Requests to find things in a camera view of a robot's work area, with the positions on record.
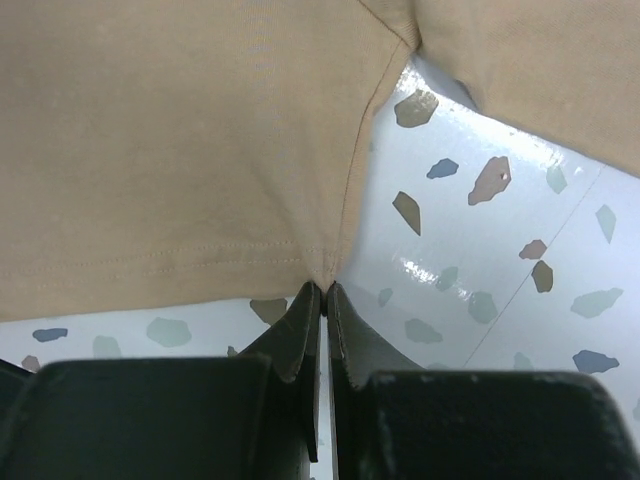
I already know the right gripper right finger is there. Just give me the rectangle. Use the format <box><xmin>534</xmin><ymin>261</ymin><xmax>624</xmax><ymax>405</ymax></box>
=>
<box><xmin>326</xmin><ymin>284</ymin><xmax>639</xmax><ymax>479</ymax></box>

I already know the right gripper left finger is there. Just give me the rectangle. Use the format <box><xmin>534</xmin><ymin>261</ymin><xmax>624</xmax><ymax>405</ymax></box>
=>
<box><xmin>1</xmin><ymin>283</ymin><xmax>321</xmax><ymax>479</ymax></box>

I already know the beige t shirt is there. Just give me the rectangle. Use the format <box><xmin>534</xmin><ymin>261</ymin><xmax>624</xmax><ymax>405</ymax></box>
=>
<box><xmin>1</xmin><ymin>1</ymin><xmax>639</xmax><ymax>321</ymax></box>

